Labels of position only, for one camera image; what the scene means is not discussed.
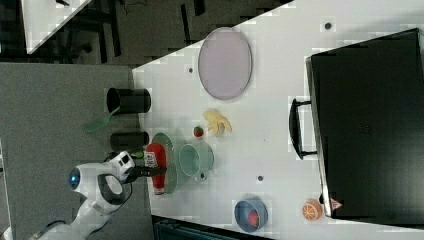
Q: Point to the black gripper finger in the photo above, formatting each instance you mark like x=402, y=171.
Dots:
x=151, y=172

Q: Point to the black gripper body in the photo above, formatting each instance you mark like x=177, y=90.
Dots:
x=130, y=175

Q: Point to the red plush ketchup bottle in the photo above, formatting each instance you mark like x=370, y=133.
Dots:
x=155, y=157

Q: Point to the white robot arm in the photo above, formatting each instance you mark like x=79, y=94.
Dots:
x=102, y=186

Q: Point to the green perforated strainer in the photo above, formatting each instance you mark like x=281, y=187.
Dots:
x=171, y=177

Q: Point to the green lime toy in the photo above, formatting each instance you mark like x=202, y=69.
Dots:
x=138, y=155

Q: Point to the black cylindrical cup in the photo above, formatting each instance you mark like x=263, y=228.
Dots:
x=128, y=141

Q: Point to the teal mug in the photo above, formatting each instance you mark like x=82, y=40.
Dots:
x=196, y=160

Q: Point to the green slotted spatula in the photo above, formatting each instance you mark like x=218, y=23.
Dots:
x=99, y=123

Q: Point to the red strawberry toy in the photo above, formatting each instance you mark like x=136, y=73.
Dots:
x=198, y=131

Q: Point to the black pot with spatula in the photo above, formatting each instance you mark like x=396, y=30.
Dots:
x=128, y=101

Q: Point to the yellow plush banana peel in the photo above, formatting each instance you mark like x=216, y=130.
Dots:
x=217, y=123

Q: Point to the blue bowl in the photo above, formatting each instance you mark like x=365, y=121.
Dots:
x=244, y=207

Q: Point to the red fruit in bowl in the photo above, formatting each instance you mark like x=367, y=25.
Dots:
x=253, y=218

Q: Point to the grey round plate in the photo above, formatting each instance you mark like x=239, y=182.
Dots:
x=225, y=63

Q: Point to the orange slice toy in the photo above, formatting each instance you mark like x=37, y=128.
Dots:
x=312, y=210

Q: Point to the black microwave oven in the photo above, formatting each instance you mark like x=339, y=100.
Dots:
x=367, y=107

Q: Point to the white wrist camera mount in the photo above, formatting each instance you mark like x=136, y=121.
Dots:
x=122, y=164

